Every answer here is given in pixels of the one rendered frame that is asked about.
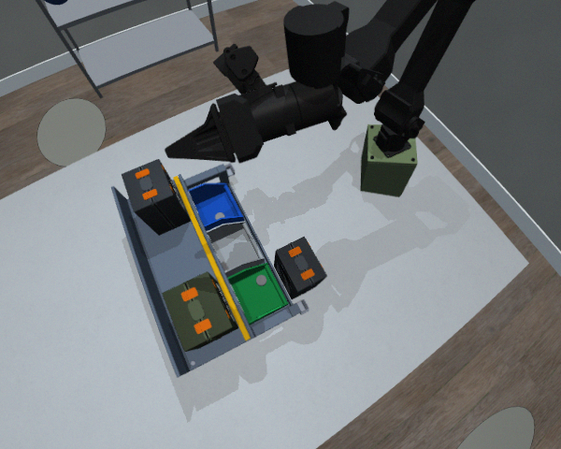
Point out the green open bin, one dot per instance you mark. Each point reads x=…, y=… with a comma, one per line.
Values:
x=257, y=301

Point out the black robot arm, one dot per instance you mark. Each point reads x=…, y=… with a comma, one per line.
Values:
x=314, y=35

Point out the yellow flat bar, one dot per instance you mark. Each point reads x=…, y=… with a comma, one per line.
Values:
x=212, y=261

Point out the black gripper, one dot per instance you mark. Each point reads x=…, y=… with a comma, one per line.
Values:
x=276, y=114

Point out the grey bin rack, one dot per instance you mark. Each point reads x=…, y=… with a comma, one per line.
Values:
x=177, y=256

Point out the dark green case with orange latches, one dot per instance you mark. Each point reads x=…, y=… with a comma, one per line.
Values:
x=199, y=312

